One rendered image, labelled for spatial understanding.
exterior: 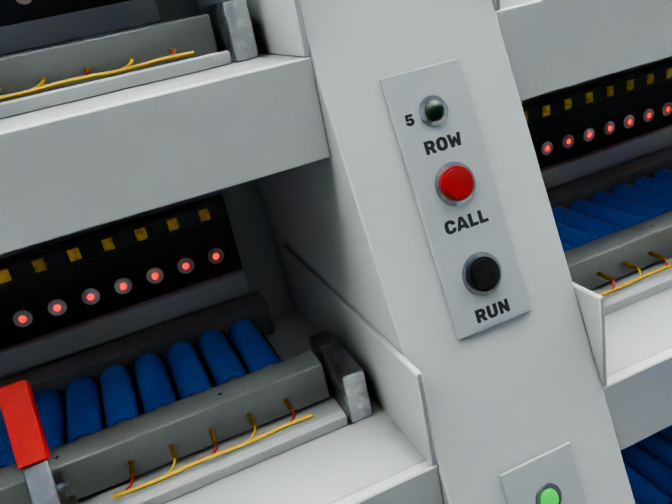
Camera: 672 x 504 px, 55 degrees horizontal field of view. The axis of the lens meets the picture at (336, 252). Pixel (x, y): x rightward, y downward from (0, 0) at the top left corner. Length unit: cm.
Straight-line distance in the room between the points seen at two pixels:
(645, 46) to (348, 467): 26
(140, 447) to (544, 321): 21
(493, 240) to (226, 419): 16
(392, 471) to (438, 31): 20
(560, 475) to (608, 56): 21
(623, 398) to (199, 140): 24
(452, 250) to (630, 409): 13
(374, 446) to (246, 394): 7
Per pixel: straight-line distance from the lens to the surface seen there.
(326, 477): 32
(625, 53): 38
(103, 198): 28
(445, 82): 31
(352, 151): 28
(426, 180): 29
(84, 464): 35
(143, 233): 42
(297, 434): 33
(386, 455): 32
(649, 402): 38
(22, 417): 31
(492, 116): 32
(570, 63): 36
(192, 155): 28
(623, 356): 37
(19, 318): 44
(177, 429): 34
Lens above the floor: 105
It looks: 5 degrees down
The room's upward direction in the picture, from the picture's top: 17 degrees counter-clockwise
